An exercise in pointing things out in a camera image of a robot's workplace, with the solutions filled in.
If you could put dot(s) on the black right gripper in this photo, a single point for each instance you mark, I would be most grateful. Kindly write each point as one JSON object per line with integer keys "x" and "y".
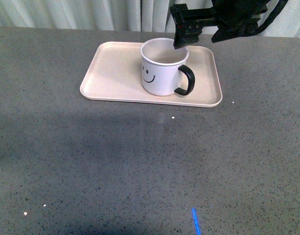
{"x": 234, "y": 18}

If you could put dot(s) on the white smiley mug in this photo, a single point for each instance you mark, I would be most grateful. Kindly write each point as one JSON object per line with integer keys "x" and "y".
{"x": 163, "y": 69}

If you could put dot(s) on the grey curtain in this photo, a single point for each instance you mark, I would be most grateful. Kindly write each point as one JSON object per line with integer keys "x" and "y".
{"x": 122, "y": 15}

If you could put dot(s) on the beige rectangular tray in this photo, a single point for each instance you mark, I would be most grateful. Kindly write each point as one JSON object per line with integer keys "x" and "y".
{"x": 115, "y": 75}

